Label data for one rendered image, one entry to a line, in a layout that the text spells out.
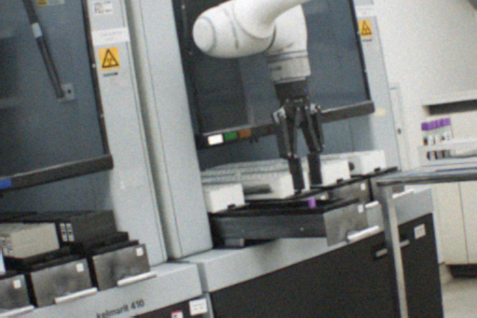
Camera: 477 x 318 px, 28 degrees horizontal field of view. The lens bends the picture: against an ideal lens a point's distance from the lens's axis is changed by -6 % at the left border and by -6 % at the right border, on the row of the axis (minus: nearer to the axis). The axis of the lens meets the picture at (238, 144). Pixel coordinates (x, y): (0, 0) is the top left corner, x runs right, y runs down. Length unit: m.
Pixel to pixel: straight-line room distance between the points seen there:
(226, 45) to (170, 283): 0.50
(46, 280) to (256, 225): 0.53
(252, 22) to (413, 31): 2.82
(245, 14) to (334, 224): 0.46
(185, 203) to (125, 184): 0.17
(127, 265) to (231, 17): 0.54
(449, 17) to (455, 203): 0.98
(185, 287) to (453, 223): 2.81
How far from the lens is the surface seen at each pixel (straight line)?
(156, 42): 2.21
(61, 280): 1.92
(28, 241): 1.97
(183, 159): 2.23
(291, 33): 2.13
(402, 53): 4.68
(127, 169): 2.13
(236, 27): 2.00
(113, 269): 1.99
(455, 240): 4.79
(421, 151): 2.35
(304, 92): 2.16
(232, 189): 2.33
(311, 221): 2.06
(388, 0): 4.66
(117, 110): 2.12
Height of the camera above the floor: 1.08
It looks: 3 degrees down
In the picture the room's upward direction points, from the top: 10 degrees counter-clockwise
